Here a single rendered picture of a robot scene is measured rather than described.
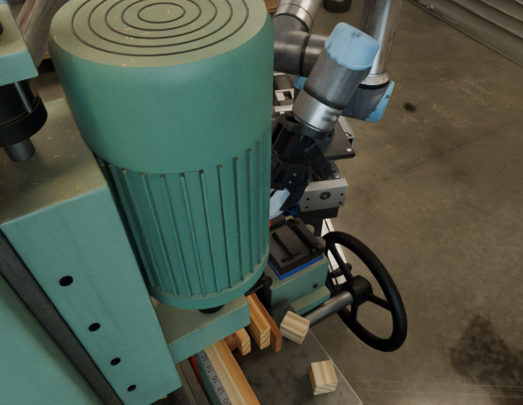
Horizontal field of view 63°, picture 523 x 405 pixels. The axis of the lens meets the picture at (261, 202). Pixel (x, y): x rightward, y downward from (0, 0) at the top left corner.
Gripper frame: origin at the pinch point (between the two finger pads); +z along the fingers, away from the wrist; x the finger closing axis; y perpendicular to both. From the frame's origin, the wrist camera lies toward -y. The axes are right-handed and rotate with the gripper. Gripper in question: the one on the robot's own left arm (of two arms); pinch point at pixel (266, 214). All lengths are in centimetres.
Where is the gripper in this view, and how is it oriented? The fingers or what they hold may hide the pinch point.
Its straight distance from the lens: 80.7
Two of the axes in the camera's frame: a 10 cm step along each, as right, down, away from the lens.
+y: -7.4, -0.2, -6.7
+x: 5.1, 6.3, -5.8
